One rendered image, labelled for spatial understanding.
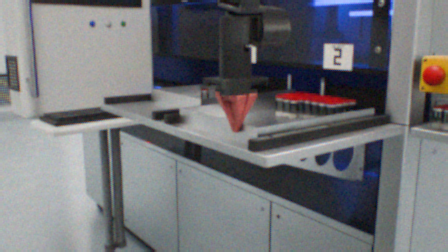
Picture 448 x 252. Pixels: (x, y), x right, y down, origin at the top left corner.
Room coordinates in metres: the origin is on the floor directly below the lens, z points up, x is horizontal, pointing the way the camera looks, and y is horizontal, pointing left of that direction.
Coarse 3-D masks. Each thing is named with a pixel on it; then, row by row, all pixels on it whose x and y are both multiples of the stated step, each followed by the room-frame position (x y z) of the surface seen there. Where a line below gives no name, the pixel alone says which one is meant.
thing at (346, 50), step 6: (324, 48) 1.09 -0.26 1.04; (330, 48) 1.07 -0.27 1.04; (342, 48) 1.05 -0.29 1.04; (348, 48) 1.03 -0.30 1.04; (324, 54) 1.09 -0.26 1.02; (330, 54) 1.07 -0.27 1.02; (336, 54) 1.06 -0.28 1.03; (342, 54) 1.04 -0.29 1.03; (348, 54) 1.03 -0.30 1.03; (324, 60) 1.09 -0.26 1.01; (330, 60) 1.07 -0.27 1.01; (336, 60) 1.06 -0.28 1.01; (342, 60) 1.04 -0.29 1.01; (348, 60) 1.03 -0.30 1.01; (324, 66) 1.09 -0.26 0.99; (330, 66) 1.07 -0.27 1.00; (336, 66) 1.06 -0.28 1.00; (342, 66) 1.04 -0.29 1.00; (348, 66) 1.03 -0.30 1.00
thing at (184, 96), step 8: (160, 88) 1.29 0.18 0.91; (168, 88) 1.31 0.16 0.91; (176, 88) 1.32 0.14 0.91; (184, 88) 1.34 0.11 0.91; (192, 88) 1.36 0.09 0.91; (200, 88) 1.38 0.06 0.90; (208, 88) 1.40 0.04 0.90; (152, 96) 1.27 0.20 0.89; (160, 96) 1.23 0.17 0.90; (168, 96) 1.19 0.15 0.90; (176, 96) 1.16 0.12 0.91; (184, 96) 1.13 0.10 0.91; (192, 96) 1.34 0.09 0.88; (264, 96) 1.20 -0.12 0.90; (272, 96) 1.22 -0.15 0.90; (168, 104) 1.19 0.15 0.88; (176, 104) 1.16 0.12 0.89; (184, 104) 1.13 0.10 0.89; (192, 104) 1.10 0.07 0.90; (200, 104) 1.07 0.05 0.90
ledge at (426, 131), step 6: (420, 126) 0.91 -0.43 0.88; (426, 126) 0.91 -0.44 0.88; (414, 132) 0.89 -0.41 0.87; (420, 132) 0.88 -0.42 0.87; (426, 132) 0.87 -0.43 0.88; (432, 132) 0.86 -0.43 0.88; (438, 132) 0.85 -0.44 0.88; (444, 132) 0.85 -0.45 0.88; (426, 138) 0.87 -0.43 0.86; (432, 138) 0.86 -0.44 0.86; (438, 138) 0.85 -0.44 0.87; (444, 138) 0.84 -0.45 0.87
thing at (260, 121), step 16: (192, 112) 0.90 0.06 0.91; (208, 112) 0.98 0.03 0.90; (256, 112) 1.06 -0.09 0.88; (272, 112) 1.06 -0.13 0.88; (352, 112) 0.89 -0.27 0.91; (368, 112) 0.92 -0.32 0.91; (208, 128) 0.85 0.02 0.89; (224, 128) 0.81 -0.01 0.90; (256, 128) 0.73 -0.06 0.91; (272, 128) 0.75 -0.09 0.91; (288, 128) 0.77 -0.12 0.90; (304, 128) 0.80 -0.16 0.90
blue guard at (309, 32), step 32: (288, 0) 1.19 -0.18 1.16; (320, 0) 1.11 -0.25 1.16; (352, 0) 1.03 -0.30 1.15; (384, 0) 0.97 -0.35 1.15; (160, 32) 1.75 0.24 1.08; (192, 32) 1.57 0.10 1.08; (320, 32) 1.10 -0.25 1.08; (352, 32) 1.03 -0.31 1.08; (384, 32) 0.96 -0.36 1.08; (320, 64) 1.10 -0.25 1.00; (352, 64) 1.02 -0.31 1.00; (384, 64) 0.96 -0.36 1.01
